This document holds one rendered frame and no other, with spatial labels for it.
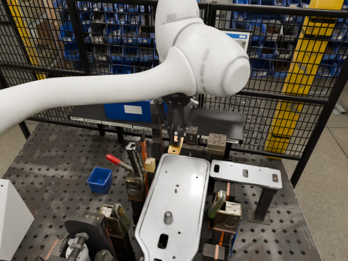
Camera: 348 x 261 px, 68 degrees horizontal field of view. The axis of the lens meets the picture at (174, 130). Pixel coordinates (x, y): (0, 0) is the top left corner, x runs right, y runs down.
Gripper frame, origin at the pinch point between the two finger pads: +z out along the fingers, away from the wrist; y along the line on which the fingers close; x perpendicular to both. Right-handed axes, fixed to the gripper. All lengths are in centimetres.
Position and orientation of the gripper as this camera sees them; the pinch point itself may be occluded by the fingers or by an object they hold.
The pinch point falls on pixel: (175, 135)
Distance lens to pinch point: 83.4
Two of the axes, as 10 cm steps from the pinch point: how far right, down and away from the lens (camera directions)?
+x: 2.1, -6.3, 7.5
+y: 9.8, 1.4, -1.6
